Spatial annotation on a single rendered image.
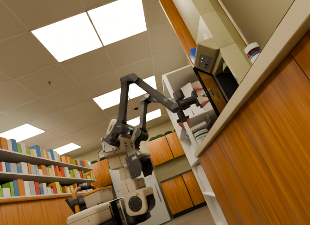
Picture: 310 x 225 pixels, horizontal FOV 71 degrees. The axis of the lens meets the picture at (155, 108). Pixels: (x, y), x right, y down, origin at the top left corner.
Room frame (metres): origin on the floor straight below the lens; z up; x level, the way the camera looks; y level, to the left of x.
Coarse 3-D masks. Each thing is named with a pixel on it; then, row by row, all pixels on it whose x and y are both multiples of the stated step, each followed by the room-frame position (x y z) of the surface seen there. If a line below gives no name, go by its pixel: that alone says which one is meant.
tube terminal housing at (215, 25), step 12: (216, 12) 1.27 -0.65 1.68; (204, 24) 1.28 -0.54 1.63; (216, 24) 1.26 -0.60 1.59; (228, 24) 1.34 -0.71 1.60; (216, 36) 1.26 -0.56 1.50; (228, 36) 1.27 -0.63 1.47; (228, 48) 1.26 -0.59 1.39; (240, 48) 1.29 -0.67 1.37; (216, 60) 1.39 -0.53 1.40; (228, 60) 1.26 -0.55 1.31; (240, 60) 1.27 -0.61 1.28; (216, 72) 1.52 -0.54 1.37; (240, 72) 1.26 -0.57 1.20
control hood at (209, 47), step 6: (198, 42) 1.26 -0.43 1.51; (204, 42) 1.26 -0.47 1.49; (210, 42) 1.26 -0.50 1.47; (198, 48) 1.30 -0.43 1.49; (204, 48) 1.28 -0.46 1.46; (210, 48) 1.27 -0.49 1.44; (216, 48) 1.26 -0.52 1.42; (198, 54) 1.37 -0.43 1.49; (204, 54) 1.35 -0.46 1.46; (210, 54) 1.33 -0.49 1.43; (216, 54) 1.33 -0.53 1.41; (198, 60) 1.44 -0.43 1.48; (210, 66) 1.47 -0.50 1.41; (210, 72) 1.57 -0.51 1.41
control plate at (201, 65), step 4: (200, 56) 1.38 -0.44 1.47; (204, 56) 1.37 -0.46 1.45; (208, 56) 1.36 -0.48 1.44; (200, 60) 1.43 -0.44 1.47; (204, 60) 1.42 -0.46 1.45; (208, 60) 1.40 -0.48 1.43; (200, 64) 1.48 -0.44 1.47; (204, 64) 1.47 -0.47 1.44; (208, 64) 1.45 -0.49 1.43; (200, 68) 1.54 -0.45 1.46; (204, 68) 1.52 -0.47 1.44; (208, 68) 1.51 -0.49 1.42
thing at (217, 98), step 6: (198, 72) 1.35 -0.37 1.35; (198, 78) 1.32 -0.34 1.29; (204, 78) 1.40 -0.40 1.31; (210, 78) 1.50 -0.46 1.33; (204, 84) 1.35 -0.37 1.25; (210, 84) 1.44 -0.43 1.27; (216, 84) 1.55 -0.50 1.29; (204, 90) 1.32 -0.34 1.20; (216, 90) 1.49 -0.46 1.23; (216, 96) 1.44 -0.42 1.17; (222, 96) 1.54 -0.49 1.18; (210, 102) 1.32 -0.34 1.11; (216, 102) 1.39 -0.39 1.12; (222, 102) 1.48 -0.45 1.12; (222, 108) 1.43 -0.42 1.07; (216, 114) 1.32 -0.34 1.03
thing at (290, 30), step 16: (304, 0) 0.31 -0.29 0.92; (288, 16) 0.35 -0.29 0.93; (304, 16) 0.32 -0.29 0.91; (288, 32) 0.37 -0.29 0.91; (304, 32) 0.37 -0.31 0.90; (272, 48) 0.43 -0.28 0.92; (288, 48) 0.42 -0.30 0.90; (256, 64) 0.51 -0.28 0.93; (272, 64) 0.47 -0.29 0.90; (256, 80) 0.55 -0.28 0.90; (240, 96) 0.68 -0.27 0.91; (224, 112) 0.88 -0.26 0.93; (208, 144) 1.52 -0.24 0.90
